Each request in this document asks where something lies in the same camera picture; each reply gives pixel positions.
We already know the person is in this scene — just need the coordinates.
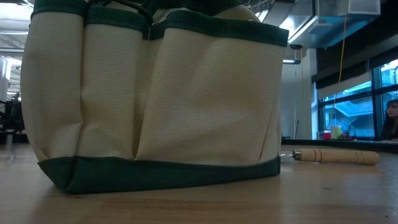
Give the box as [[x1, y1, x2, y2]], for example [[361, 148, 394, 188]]
[[379, 98, 398, 142]]

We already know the wide steel trowel wooden handle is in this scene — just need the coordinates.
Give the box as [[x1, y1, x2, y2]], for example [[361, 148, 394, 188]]
[[279, 148, 381, 166]]

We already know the yellow hanging cord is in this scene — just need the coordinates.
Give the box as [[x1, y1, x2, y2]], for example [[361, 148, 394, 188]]
[[332, 0, 351, 121]]

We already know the black equipment rack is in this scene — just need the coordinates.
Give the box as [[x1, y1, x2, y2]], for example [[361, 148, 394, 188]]
[[0, 93, 25, 133]]

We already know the black metal table frame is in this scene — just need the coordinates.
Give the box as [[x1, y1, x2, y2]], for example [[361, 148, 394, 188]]
[[0, 130, 398, 154]]

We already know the window with black frames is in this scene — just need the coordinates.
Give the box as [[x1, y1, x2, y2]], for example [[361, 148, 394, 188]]
[[317, 57, 398, 140]]

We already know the beige green-trimmed gardening bag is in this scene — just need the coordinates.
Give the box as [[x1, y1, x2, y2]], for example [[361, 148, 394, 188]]
[[20, 0, 290, 195]]

